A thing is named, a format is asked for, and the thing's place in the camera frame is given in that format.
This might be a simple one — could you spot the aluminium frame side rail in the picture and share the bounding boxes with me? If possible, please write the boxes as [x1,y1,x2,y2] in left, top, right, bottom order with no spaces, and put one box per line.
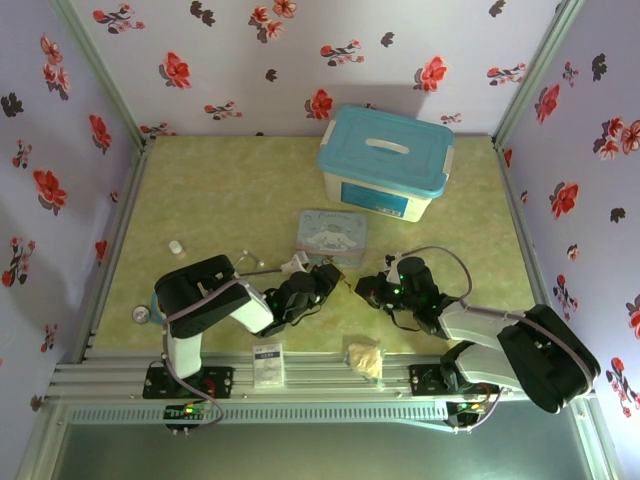
[493,139,587,362]
[58,139,152,366]

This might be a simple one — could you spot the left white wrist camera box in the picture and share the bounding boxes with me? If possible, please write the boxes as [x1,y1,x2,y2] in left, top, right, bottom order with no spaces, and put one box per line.
[280,252,309,274]

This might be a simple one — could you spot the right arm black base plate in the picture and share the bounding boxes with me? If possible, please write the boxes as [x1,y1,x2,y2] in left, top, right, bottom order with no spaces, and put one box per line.
[408,363,501,398]

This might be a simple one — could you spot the blue stethoscope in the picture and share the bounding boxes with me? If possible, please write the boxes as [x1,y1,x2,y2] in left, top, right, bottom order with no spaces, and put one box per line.
[130,248,266,327]

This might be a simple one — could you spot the aluminium frame corner post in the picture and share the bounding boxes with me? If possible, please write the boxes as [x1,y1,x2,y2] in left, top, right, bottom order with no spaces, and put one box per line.
[48,0,152,152]
[491,0,587,147]

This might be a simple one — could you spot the clear bag of beige cotton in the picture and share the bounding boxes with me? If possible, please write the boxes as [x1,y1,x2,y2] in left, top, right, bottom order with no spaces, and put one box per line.
[344,340,386,387]

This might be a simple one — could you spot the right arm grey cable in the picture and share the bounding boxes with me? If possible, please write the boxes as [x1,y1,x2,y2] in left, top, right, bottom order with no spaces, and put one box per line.
[396,244,602,434]

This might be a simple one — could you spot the slotted grey cable duct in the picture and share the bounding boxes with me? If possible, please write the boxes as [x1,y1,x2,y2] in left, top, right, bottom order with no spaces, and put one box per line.
[66,402,452,427]

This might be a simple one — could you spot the blue lidded plastic storage box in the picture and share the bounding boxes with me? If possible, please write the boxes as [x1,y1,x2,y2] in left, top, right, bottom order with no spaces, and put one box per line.
[315,103,457,224]

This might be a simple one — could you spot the white paper sachet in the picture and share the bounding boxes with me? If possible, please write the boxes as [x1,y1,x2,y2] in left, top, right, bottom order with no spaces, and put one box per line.
[251,340,288,391]

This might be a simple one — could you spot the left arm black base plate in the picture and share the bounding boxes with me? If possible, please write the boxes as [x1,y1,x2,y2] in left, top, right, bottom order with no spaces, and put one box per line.
[141,365,236,400]

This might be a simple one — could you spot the aluminium frame front rail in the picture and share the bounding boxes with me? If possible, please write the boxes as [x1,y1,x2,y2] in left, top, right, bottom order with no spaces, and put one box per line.
[46,349,597,402]

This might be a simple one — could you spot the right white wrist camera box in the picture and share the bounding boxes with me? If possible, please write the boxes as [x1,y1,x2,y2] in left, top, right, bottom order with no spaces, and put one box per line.
[383,252,404,282]

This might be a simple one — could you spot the cartoon printed tin box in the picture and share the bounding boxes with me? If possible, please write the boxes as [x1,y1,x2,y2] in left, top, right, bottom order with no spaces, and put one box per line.
[296,208,370,271]

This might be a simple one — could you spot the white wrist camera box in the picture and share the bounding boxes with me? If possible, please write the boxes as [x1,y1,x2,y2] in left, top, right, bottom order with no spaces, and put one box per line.
[280,252,309,274]
[383,252,404,282]

